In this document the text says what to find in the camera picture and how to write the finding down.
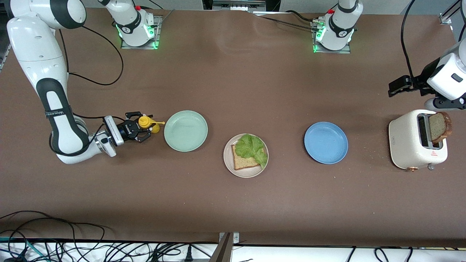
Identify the blue plate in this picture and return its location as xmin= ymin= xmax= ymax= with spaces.
xmin=304 ymin=122 xmax=349 ymax=164

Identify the teal floor cable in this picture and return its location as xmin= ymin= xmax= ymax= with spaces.
xmin=0 ymin=237 xmax=48 ymax=262

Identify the green lettuce leaf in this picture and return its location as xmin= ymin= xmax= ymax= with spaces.
xmin=235 ymin=134 xmax=268 ymax=170

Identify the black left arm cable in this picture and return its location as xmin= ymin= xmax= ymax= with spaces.
xmin=400 ymin=0 xmax=417 ymax=79

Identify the metal frame crossbar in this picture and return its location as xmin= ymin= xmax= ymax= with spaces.
xmin=202 ymin=0 xmax=281 ymax=14

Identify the beige plate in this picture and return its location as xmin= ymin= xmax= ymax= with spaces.
xmin=223 ymin=133 xmax=269 ymax=178

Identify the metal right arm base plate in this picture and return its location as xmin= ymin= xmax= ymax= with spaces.
xmin=121 ymin=15 xmax=161 ymax=49

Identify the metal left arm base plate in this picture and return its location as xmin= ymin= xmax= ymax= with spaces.
xmin=311 ymin=20 xmax=352 ymax=54

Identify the black looping floor cable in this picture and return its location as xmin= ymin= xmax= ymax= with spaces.
xmin=0 ymin=210 xmax=106 ymax=255

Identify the mint green plate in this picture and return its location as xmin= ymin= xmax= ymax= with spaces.
xmin=164 ymin=110 xmax=208 ymax=152

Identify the black base cable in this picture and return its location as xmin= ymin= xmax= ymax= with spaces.
xmin=251 ymin=15 xmax=317 ymax=31
xmin=284 ymin=10 xmax=319 ymax=22

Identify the aluminium frame rail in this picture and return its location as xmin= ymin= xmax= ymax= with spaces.
xmin=439 ymin=0 xmax=466 ymax=25
xmin=0 ymin=43 xmax=12 ymax=71

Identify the cream white toaster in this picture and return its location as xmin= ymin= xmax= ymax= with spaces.
xmin=388 ymin=109 xmax=448 ymax=171

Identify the brown bread slice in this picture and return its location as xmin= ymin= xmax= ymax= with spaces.
xmin=232 ymin=153 xmax=263 ymax=170
xmin=429 ymin=112 xmax=453 ymax=143

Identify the metal camera mount beam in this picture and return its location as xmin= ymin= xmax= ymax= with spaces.
xmin=209 ymin=232 xmax=241 ymax=262

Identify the yellow mustard squeeze bottle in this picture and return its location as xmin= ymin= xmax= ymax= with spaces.
xmin=138 ymin=115 xmax=166 ymax=134

